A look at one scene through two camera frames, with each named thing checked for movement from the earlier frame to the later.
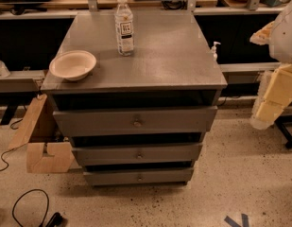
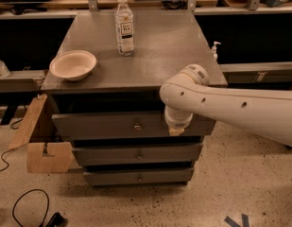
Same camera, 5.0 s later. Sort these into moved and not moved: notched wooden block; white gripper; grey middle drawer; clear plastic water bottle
Moved: white gripper
Not moved: clear plastic water bottle; notched wooden block; grey middle drawer
